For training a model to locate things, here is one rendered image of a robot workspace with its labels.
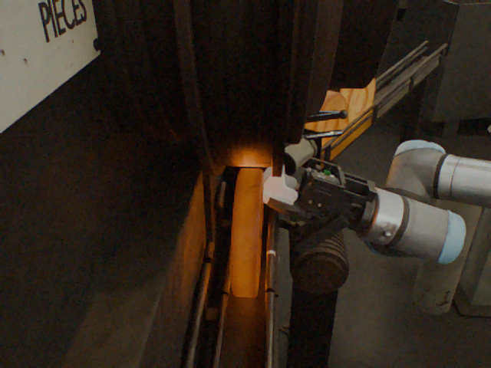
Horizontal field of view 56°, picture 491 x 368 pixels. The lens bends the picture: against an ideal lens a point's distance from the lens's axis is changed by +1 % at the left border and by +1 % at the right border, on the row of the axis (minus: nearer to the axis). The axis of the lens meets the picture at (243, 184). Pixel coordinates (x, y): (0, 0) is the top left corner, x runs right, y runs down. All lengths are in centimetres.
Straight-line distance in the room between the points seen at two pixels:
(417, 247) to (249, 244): 33
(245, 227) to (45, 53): 36
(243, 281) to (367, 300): 110
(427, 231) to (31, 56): 66
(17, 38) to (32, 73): 2
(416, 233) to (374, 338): 81
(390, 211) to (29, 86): 62
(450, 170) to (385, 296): 85
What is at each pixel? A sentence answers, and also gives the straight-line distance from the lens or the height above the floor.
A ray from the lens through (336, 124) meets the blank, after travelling 115.
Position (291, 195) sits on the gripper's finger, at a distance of 74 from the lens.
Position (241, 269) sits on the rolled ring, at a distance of 58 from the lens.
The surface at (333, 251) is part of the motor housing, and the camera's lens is 100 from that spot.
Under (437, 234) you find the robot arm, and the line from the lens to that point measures 81.
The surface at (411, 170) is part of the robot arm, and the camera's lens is 94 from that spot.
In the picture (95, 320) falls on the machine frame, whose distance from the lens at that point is 39.
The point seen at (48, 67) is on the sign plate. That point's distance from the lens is 27.
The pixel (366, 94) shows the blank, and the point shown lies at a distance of 127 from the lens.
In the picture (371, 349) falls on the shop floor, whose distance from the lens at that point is 153.
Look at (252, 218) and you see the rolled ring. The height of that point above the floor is 82.
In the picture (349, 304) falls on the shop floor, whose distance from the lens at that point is 164.
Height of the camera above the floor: 115
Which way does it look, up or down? 31 degrees down
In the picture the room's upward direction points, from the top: straight up
